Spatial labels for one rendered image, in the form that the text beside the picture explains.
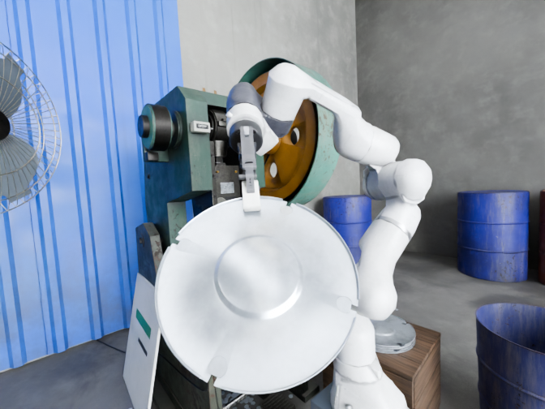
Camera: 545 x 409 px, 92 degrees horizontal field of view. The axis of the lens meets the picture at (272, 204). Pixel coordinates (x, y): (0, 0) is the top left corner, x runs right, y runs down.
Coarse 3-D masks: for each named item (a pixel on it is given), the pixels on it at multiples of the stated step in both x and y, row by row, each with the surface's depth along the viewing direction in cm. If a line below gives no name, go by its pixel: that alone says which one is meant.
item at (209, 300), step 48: (192, 240) 41; (240, 240) 41; (288, 240) 42; (336, 240) 42; (192, 288) 37; (240, 288) 36; (288, 288) 36; (336, 288) 37; (192, 336) 33; (240, 336) 33; (288, 336) 33; (336, 336) 33; (240, 384) 30; (288, 384) 30
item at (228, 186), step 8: (216, 168) 119; (224, 168) 122; (232, 168) 125; (216, 176) 119; (224, 176) 122; (232, 176) 125; (224, 184) 122; (232, 184) 125; (224, 192) 122; (232, 192) 125; (224, 200) 121; (208, 208) 123
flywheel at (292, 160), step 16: (256, 80) 151; (304, 112) 127; (304, 128) 132; (288, 144) 141; (304, 144) 133; (272, 160) 152; (288, 160) 142; (304, 160) 129; (288, 176) 144; (304, 176) 130; (272, 192) 149; (288, 192) 140
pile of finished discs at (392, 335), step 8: (384, 320) 128; (392, 320) 128; (400, 320) 128; (376, 328) 121; (384, 328) 120; (392, 328) 120; (400, 328) 121; (408, 328) 120; (376, 336) 115; (384, 336) 115; (392, 336) 115; (400, 336) 115; (408, 336) 114; (376, 344) 109; (384, 344) 110; (392, 344) 109; (400, 344) 110; (408, 344) 109; (384, 352) 108; (392, 352) 107; (400, 352) 108
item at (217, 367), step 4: (220, 356) 31; (212, 360) 31; (216, 360) 31; (220, 360) 31; (224, 360) 31; (212, 364) 31; (216, 364) 31; (220, 364) 31; (224, 364) 31; (208, 368) 31; (212, 368) 31; (216, 368) 31; (220, 368) 31; (224, 368) 31; (212, 372) 30; (216, 372) 30; (220, 372) 30; (224, 372) 30; (216, 376) 30; (220, 376) 30
